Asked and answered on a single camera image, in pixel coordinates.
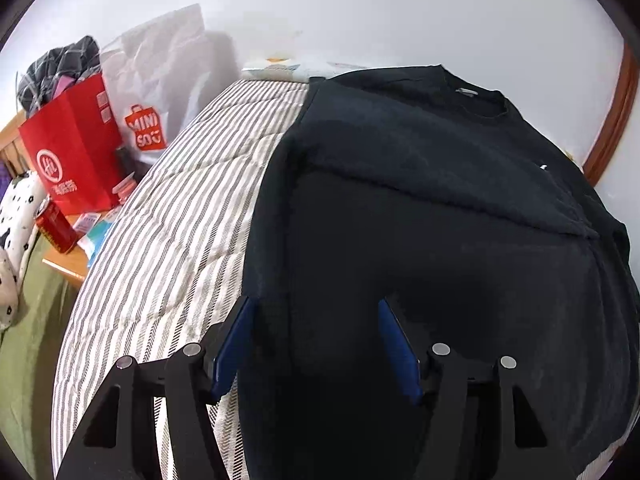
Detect brown wooden door frame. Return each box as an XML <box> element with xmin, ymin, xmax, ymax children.
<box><xmin>582</xmin><ymin>42</ymin><xmax>640</xmax><ymax>186</ymax></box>

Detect small pink white box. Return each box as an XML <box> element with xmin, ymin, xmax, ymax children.
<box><xmin>112</xmin><ymin>172</ymin><xmax>138</xmax><ymax>206</ymax></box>

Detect wooden bed frame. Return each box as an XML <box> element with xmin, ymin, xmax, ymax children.
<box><xmin>0</xmin><ymin>112</ymin><xmax>36</xmax><ymax>176</ymax></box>

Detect light blue packet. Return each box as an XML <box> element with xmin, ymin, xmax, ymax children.
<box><xmin>77</xmin><ymin>207</ymin><xmax>123</xmax><ymax>256</ymax></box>

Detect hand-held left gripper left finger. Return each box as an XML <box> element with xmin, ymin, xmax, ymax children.
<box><xmin>55</xmin><ymin>296</ymin><xmax>261</xmax><ymax>480</ymax></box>

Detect green blanket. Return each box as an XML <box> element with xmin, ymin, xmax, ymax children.
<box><xmin>0</xmin><ymin>230</ymin><xmax>83</xmax><ymax>466</ymax></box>

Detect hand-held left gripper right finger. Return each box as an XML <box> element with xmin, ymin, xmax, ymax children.
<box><xmin>377</xmin><ymin>299</ymin><xmax>581</xmax><ymax>480</ymax></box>

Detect white floral sheet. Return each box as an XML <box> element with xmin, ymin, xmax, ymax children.
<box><xmin>241</xmin><ymin>55</ymin><xmax>381</xmax><ymax>83</ymax></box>

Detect striped bed cover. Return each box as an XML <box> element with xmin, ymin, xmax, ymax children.
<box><xmin>50</xmin><ymin>79</ymin><xmax>313</xmax><ymax>480</ymax></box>

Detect wooden nightstand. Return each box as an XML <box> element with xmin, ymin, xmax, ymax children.
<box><xmin>42</xmin><ymin>212</ymin><xmax>121</xmax><ymax>281</ymax></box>

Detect white plastic bag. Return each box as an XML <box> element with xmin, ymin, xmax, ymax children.
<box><xmin>100</xmin><ymin>4</ymin><xmax>241</xmax><ymax>166</ymax></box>

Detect red drink can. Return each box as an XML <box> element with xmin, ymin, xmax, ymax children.
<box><xmin>35</xmin><ymin>195</ymin><xmax>80</xmax><ymax>253</ymax></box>

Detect white black-spotted pillow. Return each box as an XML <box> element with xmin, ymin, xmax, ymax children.
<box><xmin>0</xmin><ymin>170</ymin><xmax>48</xmax><ymax>331</ymax></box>

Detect black t-shirt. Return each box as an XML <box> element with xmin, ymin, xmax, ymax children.
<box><xmin>235</xmin><ymin>64</ymin><xmax>640</xmax><ymax>480</ymax></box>

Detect plaid clothing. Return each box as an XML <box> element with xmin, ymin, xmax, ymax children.
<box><xmin>15</xmin><ymin>35</ymin><xmax>102</xmax><ymax>116</ymax></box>

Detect red paper bag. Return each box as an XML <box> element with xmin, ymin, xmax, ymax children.
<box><xmin>18</xmin><ymin>74</ymin><xmax>123</xmax><ymax>216</ymax></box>

